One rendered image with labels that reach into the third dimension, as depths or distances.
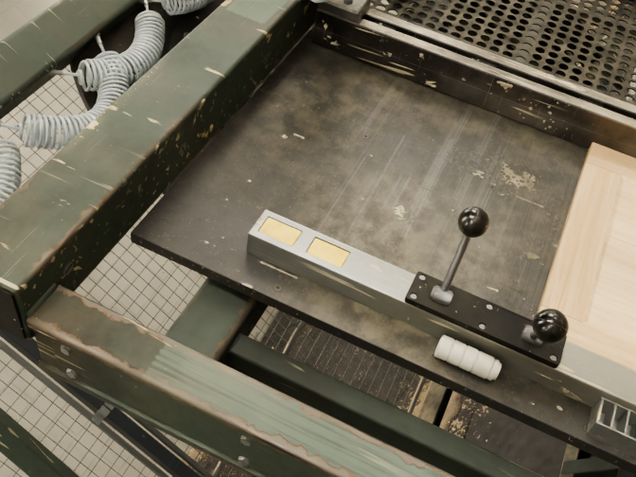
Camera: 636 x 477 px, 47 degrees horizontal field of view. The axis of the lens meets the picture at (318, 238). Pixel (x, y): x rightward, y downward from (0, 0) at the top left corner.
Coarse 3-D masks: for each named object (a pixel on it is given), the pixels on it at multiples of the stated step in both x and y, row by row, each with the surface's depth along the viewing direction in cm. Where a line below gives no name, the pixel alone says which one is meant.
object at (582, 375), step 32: (256, 224) 98; (288, 224) 98; (288, 256) 96; (352, 256) 96; (352, 288) 95; (384, 288) 93; (416, 320) 94; (512, 352) 90; (576, 352) 91; (544, 384) 91; (576, 384) 89; (608, 384) 88
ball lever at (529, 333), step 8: (544, 312) 79; (552, 312) 79; (560, 312) 79; (536, 320) 80; (544, 320) 79; (552, 320) 78; (560, 320) 79; (528, 328) 90; (536, 328) 80; (544, 328) 79; (552, 328) 78; (560, 328) 78; (568, 328) 79; (528, 336) 89; (536, 336) 87; (544, 336) 79; (552, 336) 79; (560, 336) 79; (536, 344) 89
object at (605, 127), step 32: (352, 0) 123; (320, 32) 130; (352, 32) 128; (384, 32) 125; (416, 32) 127; (384, 64) 129; (416, 64) 126; (448, 64) 124; (480, 64) 123; (512, 64) 124; (480, 96) 125; (512, 96) 123; (544, 96) 120; (576, 96) 122; (608, 96) 122; (544, 128) 124; (576, 128) 121; (608, 128) 119
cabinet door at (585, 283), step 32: (608, 160) 119; (576, 192) 113; (608, 192) 114; (576, 224) 108; (608, 224) 109; (576, 256) 104; (608, 256) 105; (544, 288) 102; (576, 288) 100; (608, 288) 102; (576, 320) 97; (608, 320) 98; (608, 352) 94
